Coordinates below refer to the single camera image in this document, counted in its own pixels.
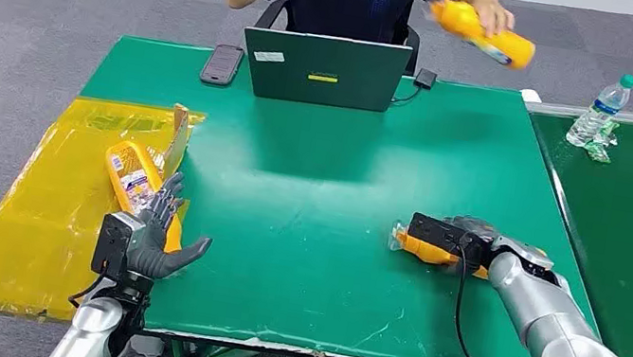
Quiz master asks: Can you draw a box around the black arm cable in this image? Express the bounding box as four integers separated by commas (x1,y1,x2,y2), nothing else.
439,242,567,357
66,270,106,312

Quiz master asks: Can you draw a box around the crumpled green wrapper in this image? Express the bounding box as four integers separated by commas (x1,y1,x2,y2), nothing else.
580,117,622,166

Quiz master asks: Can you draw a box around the black smartphone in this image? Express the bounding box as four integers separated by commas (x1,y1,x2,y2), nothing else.
198,41,247,90

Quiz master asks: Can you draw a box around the orange detergent bottle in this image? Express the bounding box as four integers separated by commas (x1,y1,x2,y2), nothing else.
91,137,198,256
386,220,549,290
419,0,543,73

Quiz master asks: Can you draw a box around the yellow plastic wrapped tray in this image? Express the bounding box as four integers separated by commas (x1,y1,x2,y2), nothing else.
0,79,207,344

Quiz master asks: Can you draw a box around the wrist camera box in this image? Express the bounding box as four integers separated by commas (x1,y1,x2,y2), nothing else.
88,207,148,284
404,210,480,261

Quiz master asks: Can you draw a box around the black adapter cable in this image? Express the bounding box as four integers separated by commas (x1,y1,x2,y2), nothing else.
390,80,425,109

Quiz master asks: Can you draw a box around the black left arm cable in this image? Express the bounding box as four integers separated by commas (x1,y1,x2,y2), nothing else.
66,270,106,312

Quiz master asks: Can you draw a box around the black power adapter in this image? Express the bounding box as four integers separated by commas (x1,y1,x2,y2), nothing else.
411,65,439,92

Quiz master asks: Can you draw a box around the brown cardboard flap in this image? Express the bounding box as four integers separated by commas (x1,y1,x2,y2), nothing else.
159,102,195,182

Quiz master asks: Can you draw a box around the dark green laptop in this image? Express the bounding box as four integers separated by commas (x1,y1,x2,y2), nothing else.
233,20,415,121

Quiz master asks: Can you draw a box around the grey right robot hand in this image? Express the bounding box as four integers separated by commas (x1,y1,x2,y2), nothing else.
438,212,560,280

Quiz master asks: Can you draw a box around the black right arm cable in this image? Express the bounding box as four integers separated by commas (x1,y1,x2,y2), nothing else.
439,242,567,357

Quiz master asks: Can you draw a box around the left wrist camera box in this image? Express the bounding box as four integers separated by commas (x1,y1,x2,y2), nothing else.
88,207,148,284

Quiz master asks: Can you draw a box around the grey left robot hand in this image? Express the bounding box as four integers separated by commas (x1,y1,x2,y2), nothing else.
124,166,224,289

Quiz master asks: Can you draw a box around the clear plastic water bottle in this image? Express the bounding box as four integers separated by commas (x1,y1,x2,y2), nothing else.
564,64,633,155

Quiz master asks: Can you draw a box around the person's left hand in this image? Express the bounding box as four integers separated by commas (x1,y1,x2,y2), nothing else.
461,0,519,43

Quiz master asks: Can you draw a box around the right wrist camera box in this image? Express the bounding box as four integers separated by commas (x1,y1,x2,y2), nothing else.
404,210,480,261

